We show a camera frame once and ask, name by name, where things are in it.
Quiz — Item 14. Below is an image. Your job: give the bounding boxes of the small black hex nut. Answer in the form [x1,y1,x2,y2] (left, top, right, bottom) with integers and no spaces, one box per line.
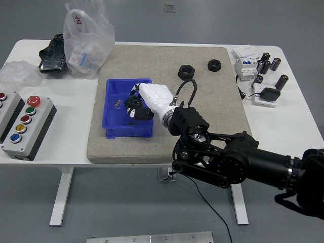
[207,58,223,73]

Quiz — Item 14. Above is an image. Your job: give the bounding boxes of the grey five-button control box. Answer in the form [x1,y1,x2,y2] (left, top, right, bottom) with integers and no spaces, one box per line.
[1,95,57,162]

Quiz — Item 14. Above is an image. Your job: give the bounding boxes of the white blue carton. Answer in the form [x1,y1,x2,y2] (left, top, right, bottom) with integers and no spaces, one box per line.
[68,45,89,69]

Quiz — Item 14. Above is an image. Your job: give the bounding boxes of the black crinkled pouch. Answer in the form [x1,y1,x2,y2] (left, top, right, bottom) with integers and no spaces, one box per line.
[38,33,68,74]

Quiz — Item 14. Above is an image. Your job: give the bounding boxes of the clear floor fixture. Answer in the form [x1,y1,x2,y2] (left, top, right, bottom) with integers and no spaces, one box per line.
[163,0,176,13]

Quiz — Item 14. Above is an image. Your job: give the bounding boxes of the black power adapter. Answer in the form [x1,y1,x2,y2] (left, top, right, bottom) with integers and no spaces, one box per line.
[260,87,281,103]

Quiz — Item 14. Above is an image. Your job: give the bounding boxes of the white circuit breaker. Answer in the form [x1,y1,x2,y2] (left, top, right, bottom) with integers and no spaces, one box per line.
[234,56,260,82]

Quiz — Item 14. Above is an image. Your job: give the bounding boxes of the white table leg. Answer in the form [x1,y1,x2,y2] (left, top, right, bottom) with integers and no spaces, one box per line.
[231,184,249,225]
[49,167,74,226]

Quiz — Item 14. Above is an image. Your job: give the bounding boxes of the clear plastic wrap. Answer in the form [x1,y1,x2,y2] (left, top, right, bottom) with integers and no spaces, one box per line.
[0,60,43,89]

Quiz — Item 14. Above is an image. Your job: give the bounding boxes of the black floor cable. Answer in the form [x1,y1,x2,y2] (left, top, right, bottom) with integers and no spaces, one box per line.
[168,171,233,243]

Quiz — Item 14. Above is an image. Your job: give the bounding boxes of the white plastic shopping bag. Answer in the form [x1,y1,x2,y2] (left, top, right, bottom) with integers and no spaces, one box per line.
[63,0,116,79]

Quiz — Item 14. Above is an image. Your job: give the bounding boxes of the silver metal plate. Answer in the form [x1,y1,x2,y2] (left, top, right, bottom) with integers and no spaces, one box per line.
[86,231,214,243]

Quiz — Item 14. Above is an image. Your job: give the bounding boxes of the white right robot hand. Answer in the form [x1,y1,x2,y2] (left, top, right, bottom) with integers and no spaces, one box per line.
[124,82,176,121]

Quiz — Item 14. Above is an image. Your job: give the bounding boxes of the tall black cylindrical capacitor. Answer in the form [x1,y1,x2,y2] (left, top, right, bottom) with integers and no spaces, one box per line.
[275,74,289,91]

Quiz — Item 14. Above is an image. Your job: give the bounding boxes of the thin black adapter cord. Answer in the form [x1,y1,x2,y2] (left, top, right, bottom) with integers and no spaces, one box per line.
[236,75,263,100]

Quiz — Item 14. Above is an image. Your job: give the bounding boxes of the silver under-table control box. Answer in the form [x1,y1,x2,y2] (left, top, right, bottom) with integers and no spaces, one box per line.
[156,167,177,182]

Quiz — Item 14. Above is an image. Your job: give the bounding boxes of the blue plastic box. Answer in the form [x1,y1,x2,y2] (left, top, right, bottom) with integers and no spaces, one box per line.
[101,78,154,139]

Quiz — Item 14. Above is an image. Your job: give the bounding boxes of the grey control box red button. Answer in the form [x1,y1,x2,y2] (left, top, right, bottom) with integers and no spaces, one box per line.
[0,91,26,144]

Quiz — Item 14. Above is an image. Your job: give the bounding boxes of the large black hex nut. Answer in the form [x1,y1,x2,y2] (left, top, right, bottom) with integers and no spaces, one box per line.
[178,64,195,81]

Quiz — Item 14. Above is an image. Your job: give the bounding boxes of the black metal gear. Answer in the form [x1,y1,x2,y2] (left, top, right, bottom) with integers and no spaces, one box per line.
[124,96,143,110]

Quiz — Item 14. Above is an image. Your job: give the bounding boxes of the grey-brown foam mat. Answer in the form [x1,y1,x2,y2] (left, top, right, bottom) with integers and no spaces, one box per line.
[86,44,254,165]

